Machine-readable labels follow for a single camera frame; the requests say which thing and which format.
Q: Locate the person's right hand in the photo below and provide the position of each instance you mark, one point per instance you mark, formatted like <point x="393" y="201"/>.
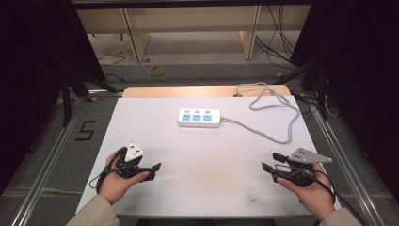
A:
<point x="313" y="196"/>

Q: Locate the black curtain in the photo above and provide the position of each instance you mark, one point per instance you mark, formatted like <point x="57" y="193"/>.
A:
<point x="360" y="78"/>
<point x="34" y="78"/>

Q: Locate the black metal stand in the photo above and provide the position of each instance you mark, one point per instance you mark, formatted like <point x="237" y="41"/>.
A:
<point x="313" y="78"/>
<point x="73" y="91"/>

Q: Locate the aluminium floor rail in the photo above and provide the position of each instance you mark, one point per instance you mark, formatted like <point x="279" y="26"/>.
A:
<point x="44" y="166"/>
<point x="348" y="169"/>

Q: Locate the person's left hand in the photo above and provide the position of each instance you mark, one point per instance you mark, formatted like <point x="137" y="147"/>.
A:
<point x="117" y="185"/>

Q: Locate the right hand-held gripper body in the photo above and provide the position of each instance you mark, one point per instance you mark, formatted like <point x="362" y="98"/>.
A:
<point x="302" y="166"/>

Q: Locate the white power strip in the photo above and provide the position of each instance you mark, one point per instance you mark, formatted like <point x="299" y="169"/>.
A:
<point x="199" y="118"/>

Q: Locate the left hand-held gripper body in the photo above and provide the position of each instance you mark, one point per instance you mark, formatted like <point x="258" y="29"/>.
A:
<point x="131" y="157"/>

